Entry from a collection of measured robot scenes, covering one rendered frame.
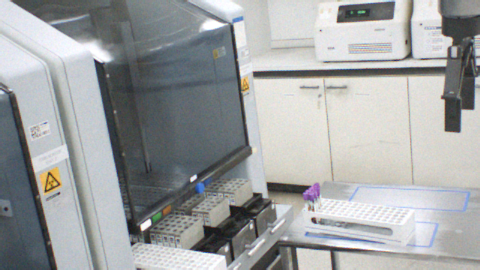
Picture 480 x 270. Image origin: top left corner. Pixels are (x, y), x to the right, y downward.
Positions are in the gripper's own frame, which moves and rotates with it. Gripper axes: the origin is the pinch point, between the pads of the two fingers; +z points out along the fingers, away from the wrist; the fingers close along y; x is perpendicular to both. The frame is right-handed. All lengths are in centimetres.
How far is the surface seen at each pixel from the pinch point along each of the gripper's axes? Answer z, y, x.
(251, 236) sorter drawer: 52, 20, 65
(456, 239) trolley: 42.8, 23.3, 5.0
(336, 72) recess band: 55, 218, 115
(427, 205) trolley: 44, 43, 17
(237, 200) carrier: 44, 26, 73
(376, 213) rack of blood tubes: 38, 22, 26
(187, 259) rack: 40, -14, 65
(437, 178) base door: 116, 211, 53
